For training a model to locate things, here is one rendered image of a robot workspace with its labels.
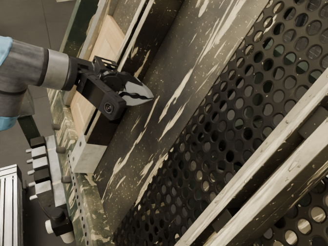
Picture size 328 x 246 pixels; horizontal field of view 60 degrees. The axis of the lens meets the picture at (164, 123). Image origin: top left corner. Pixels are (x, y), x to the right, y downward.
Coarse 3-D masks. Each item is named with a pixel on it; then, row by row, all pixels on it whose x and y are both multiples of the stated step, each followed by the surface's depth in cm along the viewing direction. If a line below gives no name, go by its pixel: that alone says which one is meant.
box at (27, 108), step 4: (28, 88) 137; (28, 92) 133; (24, 96) 127; (28, 96) 130; (24, 100) 128; (28, 100) 129; (32, 100) 139; (24, 104) 129; (28, 104) 130; (32, 104) 134; (20, 108) 130; (24, 108) 130; (28, 108) 131; (32, 108) 132; (20, 112) 131; (24, 112) 132; (28, 112) 132; (32, 112) 133; (20, 116) 132; (24, 116) 133
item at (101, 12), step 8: (104, 0) 97; (112, 0) 97; (104, 8) 97; (112, 8) 98; (96, 16) 101; (104, 16) 99; (96, 24) 100; (88, 32) 105; (96, 32) 102; (88, 40) 104; (96, 40) 104; (88, 48) 104; (80, 56) 109; (88, 56) 106; (72, 88) 113; (64, 96) 118; (72, 96) 115
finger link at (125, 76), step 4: (116, 72) 61; (120, 72) 61; (124, 72) 62; (120, 76) 61; (124, 76) 61; (128, 76) 61; (132, 76) 62; (124, 80) 62; (128, 80) 62; (132, 80) 62; (136, 80) 63; (124, 84) 62; (140, 84) 64
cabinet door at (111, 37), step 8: (104, 24) 99; (112, 24) 94; (104, 32) 98; (112, 32) 93; (120, 32) 89; (104, 40) 98; (112, 40) 92; (120, 40) 87; (96, 48) 102; (104, 48) 97; (112, 48) 91; (104, 56) 96; (112, 56) 91; (80, 96) 109; (72, 104) 115; (80, 104) 108; (88, 104) 102; (72, 112) 113; (80, 112) 107; (88, 112) 100; (80, 120) 105; (80, 128) 104
